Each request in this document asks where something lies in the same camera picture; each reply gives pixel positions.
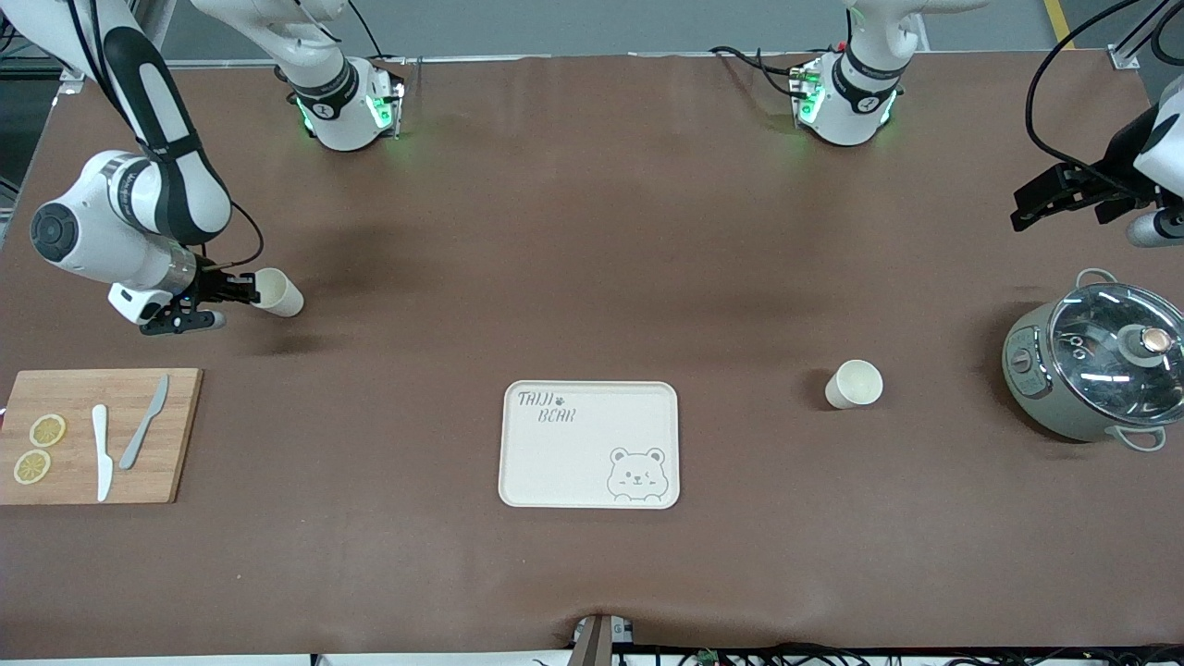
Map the sage green electric cooking pot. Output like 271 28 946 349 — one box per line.
1002 267 1184 453

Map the aluminium frame corner bracket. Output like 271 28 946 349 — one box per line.
1106 28 1148 71

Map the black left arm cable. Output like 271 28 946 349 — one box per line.
1024 0 1144 196

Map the wooden cutting board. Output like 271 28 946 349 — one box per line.
0 368 205 506

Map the black looped cable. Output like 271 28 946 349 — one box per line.
1149 0 1184 68

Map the white bear print tray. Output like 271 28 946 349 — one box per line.
498 380 681 511

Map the brown table cover mat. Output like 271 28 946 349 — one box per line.
0 51 1184 653

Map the grey plastic knife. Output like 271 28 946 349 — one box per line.
117 373 171 472

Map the white paper cup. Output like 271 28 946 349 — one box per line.
824 359 884 411

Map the glass pot lid with knob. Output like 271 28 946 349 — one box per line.
1047 281 1184 427

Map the white plastic cup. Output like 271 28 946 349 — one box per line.
251 267 305 319

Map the aluminium frame profile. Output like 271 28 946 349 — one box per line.
0 51 90 95

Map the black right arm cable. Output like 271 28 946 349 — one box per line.
83 0 266 272

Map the white plastic knife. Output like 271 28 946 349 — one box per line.
90 403 115 503

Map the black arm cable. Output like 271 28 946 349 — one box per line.
83 0 266 272
1024 0 1144 196

